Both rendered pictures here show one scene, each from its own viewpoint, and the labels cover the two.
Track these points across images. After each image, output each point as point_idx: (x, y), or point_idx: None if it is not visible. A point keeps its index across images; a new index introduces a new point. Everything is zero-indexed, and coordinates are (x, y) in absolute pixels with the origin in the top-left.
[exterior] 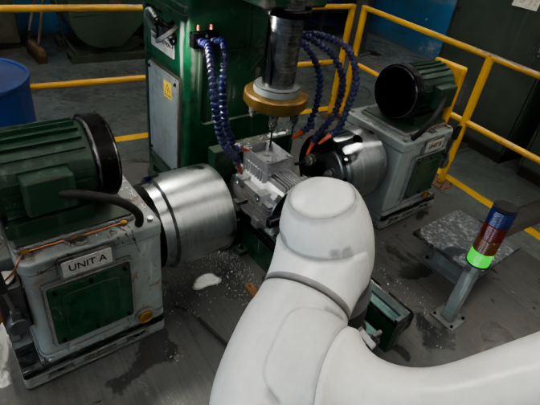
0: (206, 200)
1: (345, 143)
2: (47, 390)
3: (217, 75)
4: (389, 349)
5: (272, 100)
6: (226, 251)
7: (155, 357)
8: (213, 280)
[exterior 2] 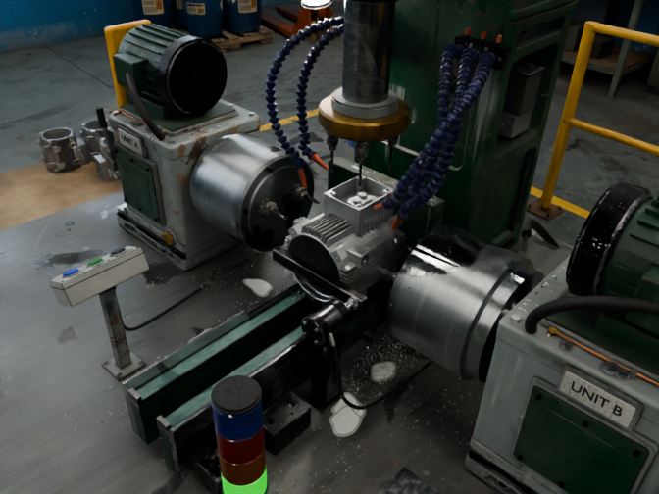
0: (229, 170)
1: (433, 248)
2: (119, 231)
3: (393, 81)
4: (171, 469)
5: (327, 105)
6: None
7: (150, 273)
8: (259, 290)
